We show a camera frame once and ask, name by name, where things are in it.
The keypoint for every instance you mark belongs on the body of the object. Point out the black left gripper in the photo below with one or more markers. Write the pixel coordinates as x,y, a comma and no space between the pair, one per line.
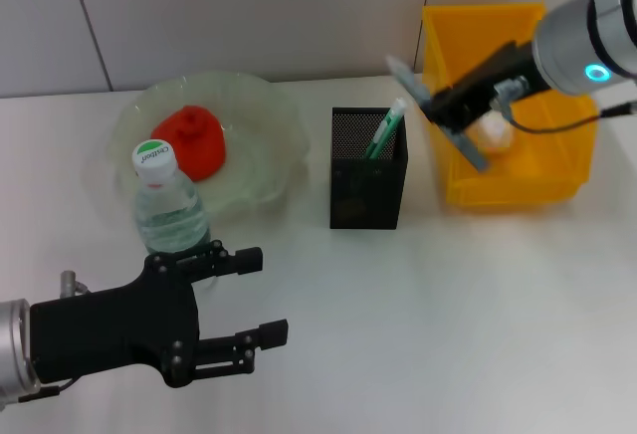
104,334

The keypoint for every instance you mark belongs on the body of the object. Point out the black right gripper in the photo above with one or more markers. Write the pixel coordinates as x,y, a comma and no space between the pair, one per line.
497,85

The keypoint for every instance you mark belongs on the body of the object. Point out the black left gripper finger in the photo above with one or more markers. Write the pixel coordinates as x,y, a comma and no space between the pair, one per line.
274,332
249,260

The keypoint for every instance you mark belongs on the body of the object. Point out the grey marker pen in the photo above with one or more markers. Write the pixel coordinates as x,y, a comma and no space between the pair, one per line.
470,148

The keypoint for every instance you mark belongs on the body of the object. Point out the white paper ball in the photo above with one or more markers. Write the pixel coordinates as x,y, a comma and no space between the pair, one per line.
495,135

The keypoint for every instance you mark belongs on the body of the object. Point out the mint green utility knife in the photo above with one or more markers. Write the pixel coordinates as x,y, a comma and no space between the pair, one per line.
385,130

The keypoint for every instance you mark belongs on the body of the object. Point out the clear bottle green label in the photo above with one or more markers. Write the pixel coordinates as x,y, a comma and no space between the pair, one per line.
169,210

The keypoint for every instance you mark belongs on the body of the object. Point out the red-orange toy orange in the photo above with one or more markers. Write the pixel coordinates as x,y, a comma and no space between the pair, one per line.
199,145

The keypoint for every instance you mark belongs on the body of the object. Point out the translucent green fruit plate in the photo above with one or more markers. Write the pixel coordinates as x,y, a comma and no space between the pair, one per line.
264,155

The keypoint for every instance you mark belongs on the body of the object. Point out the black mesh pen holder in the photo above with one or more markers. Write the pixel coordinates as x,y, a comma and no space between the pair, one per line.
365,180

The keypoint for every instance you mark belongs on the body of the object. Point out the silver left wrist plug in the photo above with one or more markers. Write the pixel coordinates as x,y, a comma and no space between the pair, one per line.
69,282

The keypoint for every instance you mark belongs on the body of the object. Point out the silver wrist plug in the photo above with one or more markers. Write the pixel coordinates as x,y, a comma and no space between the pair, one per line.
510,89
69,282

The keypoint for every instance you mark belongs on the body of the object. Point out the silver right wrist plug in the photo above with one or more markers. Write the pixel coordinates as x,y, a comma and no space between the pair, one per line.
510,89

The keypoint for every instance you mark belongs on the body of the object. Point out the yellow plastic bin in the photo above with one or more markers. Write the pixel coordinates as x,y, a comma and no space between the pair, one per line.
522,180

